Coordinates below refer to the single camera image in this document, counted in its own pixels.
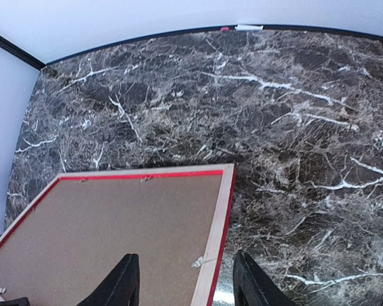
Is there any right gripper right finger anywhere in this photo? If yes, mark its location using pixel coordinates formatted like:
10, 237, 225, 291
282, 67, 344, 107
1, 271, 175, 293
233, 251, 295, 306

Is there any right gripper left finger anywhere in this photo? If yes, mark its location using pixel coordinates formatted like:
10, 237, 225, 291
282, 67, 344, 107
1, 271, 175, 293
79, 254, 140, 306

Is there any red wooden picture frame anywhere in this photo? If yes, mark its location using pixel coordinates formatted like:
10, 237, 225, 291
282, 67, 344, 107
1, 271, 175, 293
0, 163, 237, 306

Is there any brown backing board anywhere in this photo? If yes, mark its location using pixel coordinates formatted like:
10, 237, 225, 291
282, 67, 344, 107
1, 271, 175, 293
0, 174, 224, 306

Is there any left black corner post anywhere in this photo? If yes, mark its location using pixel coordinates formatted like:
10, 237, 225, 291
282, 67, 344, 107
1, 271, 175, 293
0, 35, 46, 70

